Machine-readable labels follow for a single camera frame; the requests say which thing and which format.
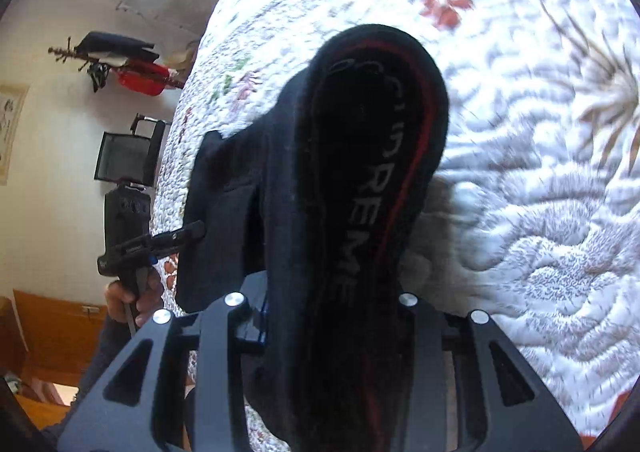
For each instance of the floral quilted bedspread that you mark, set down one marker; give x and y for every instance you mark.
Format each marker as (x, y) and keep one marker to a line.
(500, 132)

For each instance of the wooden nightstand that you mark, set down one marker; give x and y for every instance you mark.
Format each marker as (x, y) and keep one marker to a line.
(55, 332)

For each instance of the person's left hand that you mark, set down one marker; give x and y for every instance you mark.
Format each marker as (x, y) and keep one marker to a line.
(117, 304)

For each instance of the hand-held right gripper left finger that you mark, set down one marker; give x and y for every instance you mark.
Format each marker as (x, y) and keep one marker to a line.
(261, 322)

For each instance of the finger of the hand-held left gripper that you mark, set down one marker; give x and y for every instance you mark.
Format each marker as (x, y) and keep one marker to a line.
(180, 236)

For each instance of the red garment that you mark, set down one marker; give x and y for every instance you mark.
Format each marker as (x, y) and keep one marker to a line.
(142, 79)

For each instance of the black mesh chair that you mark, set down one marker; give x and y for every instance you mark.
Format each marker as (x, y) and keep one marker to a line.
(122, 157)

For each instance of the person's left forearm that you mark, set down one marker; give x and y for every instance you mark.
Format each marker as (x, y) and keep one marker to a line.
(105, 357)

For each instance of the wooden coat rack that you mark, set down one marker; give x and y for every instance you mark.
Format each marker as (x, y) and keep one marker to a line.
(62, 52)

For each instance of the wall poster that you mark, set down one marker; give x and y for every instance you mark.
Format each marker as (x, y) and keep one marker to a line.
(10, 132)

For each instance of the black pants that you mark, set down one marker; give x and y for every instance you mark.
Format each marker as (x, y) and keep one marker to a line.
(300, 157)

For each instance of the black garment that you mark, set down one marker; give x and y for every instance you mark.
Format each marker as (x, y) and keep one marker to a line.
(115, 44)

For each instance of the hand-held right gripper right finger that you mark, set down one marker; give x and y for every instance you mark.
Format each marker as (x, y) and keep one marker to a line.
(427, 337)

